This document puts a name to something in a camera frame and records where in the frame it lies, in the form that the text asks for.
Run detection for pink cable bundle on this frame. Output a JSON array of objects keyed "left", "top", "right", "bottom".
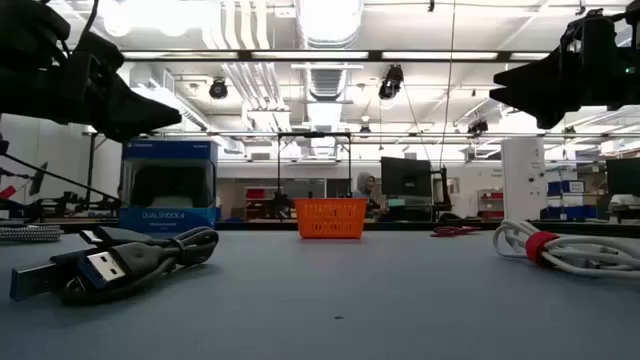
[{"left": 430, "top": 225, "right": 482, "bottom": 238}]

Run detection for white column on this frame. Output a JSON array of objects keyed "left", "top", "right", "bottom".
[{"left": 500, "top": 136, "right": 548, "bottom": 223}]

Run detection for black USB cable bundle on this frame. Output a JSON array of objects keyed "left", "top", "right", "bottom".
[{"left": 8, "top": 225, "right": 220, "bottom": 306}]

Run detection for blue-grey table mat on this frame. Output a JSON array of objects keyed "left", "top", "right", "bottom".
[{"left": 0, "top": 228, "right": 640, "bottom": 360}]

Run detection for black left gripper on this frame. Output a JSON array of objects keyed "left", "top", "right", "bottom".
[{"left": 59, "top": 29, "right": 183, "bottom": 144}]

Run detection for white cable with red strap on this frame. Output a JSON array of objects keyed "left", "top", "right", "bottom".
[{"left": 492, "top": 218, "right": 640, "bottom": 280}]

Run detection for blue storage bins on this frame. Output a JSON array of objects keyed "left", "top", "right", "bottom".
[{"left": 546, "top": 179, "right": 600, "bottom": 221}]

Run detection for black metal frame stand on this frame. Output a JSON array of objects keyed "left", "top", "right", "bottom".
[{"left": 276, "top": 131, "right": 353, "bottom": 221}]

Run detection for orange plastic basket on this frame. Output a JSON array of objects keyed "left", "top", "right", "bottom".
[{"left": 293, "top": 197, "right": 370, "bottom": 240}]

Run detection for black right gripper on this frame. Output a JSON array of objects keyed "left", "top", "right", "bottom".
[{"left": 488, "top": 8, "right": 627, "bottom": 131}]

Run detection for black overhead frame bar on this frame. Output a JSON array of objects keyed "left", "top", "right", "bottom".
[{"left": 121, "top": 48, "right": 554, "bottom": 64}]

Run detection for black table frame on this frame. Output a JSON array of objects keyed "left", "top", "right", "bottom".
[{"left": 0, "top": 218, "right": 640, "bottom": 239}]

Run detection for shelf with red bins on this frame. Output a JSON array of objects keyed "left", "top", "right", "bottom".
[
  {"left": 243, "top": 185, "right": 279, "bottom": 220},
  {"left": 477, "top": 188, "right": 505, "bottom": 220}
]

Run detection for black computer monitor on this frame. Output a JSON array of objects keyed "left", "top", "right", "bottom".
[
  {"left": 605, "top": 157, "right": 640, "bottom": 198},
  {"left": 380, "top": 156, "right": 434, "bottom": 198}
]

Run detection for black tilted panel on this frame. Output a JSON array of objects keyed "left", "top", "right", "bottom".
[{"left": 28, "top": 161, "right": 50, "bottom": 197}]

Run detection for black monitor stand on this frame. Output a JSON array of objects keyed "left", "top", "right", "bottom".
[{"left": 430, "top": 166, "right": 454, "bottom": 214}]

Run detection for person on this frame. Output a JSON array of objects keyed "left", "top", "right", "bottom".
[{"left": 351, "top": 171, "right": 390, "bottom": 221}]

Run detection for blue DualShock controller box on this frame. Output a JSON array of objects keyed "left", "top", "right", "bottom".
[{"left": 118, "top": 138, "right": 221, "bottom": 235}]

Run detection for thin black hanging cable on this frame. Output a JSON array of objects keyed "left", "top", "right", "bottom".
[{"left": 437, "top": 0, "right": 457, "bottom": 170}]

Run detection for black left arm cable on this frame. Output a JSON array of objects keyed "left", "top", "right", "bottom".
[{"left": 0, "top": 152, "right": 123, "bottom": 204}]

